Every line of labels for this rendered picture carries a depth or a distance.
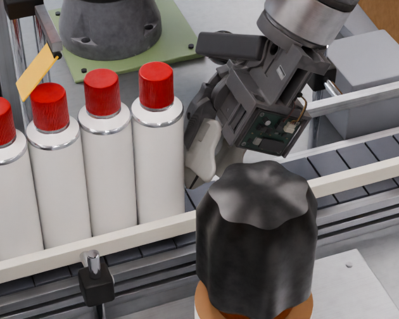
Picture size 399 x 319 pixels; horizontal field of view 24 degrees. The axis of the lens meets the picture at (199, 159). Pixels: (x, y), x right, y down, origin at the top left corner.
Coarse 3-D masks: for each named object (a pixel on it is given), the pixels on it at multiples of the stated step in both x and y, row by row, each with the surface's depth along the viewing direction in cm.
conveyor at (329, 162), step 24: (360, 144) 111; (384, 144) 111; (288, 168) 107; (312, 168) 107; (336, 168) 107; (192, 192) 104; (360, 192) 104; (168, 240) 99; (192, 240) 99; (72, 264) 96; (0, 288) 94; (24, 288) 94
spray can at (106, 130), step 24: (96, 72) 87; (96, 96) 86; (96, 120) 87; (120, 120) 88; (96, 144) 88; (120, 144) 89; (96, 168) 91; (120, 168) 91; (96, 192) 93; (120, 192) 93; (96, 216) 95; (120, 216) 95
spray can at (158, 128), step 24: (144, 72) 87; (168, 72) 87; (144, 96) 88; (168, 96) 88; (144, 120) 88; (168, 120) 88; (144, 144) 90; (168, 144) 90; (144, 168) 92; (168, 168) 92; (144, 192) 95; (168, 192) 94; (144, 216) 97; (168, 216) 97
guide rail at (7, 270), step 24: (360, 168) 102; (384, 168) 102; (336, 192) 102; (192, 216) 96; (96, 240) 94; (120, 240) 94; (144, 240) 96; (0, 264) 91; (24, 264) 92; (48, 264) 93
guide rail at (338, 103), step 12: (396, 84) 106; (336, 96) 104; (348, 96) 104; (360, 96) 104; (372, 96) 105; (384, 96) 106; (396, 96) 106; (312, 108) 103; (324, 108) 103; (336, 108) 104; (348, 108) 105
